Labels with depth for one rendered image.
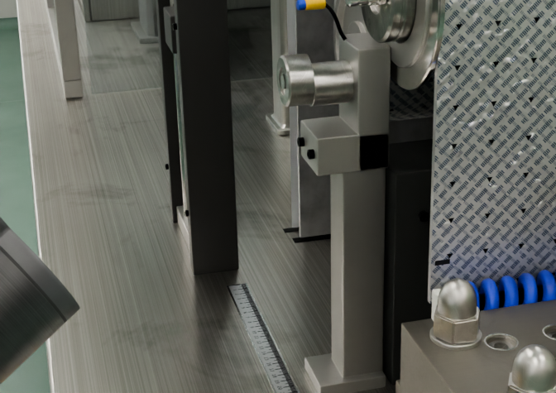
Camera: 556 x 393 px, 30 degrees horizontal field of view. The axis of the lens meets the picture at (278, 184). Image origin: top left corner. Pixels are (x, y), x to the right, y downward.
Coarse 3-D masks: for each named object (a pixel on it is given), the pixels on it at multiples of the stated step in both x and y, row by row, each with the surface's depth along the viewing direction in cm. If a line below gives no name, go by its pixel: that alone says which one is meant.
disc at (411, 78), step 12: (432, 0) 71; (444, 0) 70; (432, 12) 71; (444, 12) 70; (432, 24) 71; (432, 36) 72; (432, 48) 72; (420, 60) 74; (432, 60) 72; (396, 72) 79; (408, 72) 77; (420, 72) 74; (432, 72) 74; (408, 84) 77; (420, 84) 75
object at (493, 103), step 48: (480, 96) 74; (528, 96) 75; (480, 144) 76; (528, 144) 77; (432, 192) 76; (480, 192) 77; (528, 192) 78; (432, 240) 78; (480, 240) 79; (528, 240) 80; (432, 288) 79
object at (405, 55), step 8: (424, 0) 71; (416, 8) 73; (424, 8) 72; (416, 16) 73; (424, 16) 72; (416, 24) 73; (424, 24) 72; (416, 32) 74; (424, 32) 72; (408, 40) 75; (416, 40) 74; (424, 40) 73; (392, 48) 79; (400, 48) 77; (408, 48) 76; (416, 48) 74; (392, 56) 79; (400, 56) 77; (408, 56) 76; (416, 56) 74; (400, 64) 77; (408, 64) 76
